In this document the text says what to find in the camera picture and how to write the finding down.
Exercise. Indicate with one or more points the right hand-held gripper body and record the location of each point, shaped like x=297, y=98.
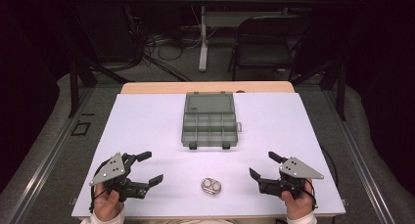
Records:
x=295, y=171

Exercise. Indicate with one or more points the white table mat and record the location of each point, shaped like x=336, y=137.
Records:
x=156, y=136

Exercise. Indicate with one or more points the black folding chair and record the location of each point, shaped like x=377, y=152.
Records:
x=264, y=51

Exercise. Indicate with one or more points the black tape strip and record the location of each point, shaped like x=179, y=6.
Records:
x=87, y=114

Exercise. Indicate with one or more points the grey plastic compartment box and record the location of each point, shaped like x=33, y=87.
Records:
x=209, y=121

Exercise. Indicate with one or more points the black tape square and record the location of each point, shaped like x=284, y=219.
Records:
x=73, y=132

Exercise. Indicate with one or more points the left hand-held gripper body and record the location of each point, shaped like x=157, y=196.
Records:
x=111, y=170

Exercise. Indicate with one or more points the person's left hand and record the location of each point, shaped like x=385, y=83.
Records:
x=106, y=202

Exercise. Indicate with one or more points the metal floor rail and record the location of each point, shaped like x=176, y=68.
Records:
x=359, y=165
x=49, y=158

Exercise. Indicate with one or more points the small clear two-cell case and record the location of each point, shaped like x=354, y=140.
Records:
x=211, y=186

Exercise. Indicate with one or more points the white desk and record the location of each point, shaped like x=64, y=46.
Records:
x=203, y=38

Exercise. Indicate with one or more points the black metal stand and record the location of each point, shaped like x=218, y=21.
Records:
x=341, y=87
x=74, y=87

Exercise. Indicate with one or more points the person's right hand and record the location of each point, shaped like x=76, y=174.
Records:
x=298, y=206

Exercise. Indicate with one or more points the wooden table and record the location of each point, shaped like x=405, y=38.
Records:
x=163, y=87

